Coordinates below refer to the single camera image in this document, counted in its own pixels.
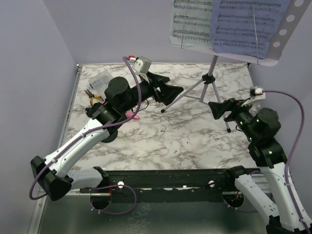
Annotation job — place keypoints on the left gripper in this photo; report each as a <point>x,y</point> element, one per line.
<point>167,93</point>

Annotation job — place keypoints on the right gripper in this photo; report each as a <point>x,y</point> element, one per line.
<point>230,108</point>

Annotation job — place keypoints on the white sheet music page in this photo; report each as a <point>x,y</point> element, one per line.
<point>190,23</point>

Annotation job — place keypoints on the lilac paper sheet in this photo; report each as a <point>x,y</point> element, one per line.
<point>245,27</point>

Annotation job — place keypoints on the lilac music stand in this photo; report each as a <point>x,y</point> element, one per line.
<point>294,14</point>

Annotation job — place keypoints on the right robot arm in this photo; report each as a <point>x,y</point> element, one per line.
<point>284,214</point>

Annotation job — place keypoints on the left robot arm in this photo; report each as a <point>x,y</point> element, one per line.
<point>54,172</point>

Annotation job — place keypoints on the pink toy microphone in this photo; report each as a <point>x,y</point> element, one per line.
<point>130,115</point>

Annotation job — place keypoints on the clear plastic compartment box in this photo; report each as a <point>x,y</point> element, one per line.
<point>101,80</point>

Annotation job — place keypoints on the black microphone desk stand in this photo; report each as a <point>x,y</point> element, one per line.
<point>105,114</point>

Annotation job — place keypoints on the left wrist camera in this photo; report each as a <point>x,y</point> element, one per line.
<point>140,65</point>

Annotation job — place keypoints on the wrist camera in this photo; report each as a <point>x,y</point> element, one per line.
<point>257,94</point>
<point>140,65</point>

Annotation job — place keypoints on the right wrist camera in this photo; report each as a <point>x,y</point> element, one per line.
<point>257,94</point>

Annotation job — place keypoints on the yellow handled pliers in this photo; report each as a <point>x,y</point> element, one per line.
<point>93,96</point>

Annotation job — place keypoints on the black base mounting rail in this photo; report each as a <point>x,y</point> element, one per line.
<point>150,186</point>

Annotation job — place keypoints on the aluminium extrusion frame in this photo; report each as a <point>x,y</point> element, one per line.
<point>35,189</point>

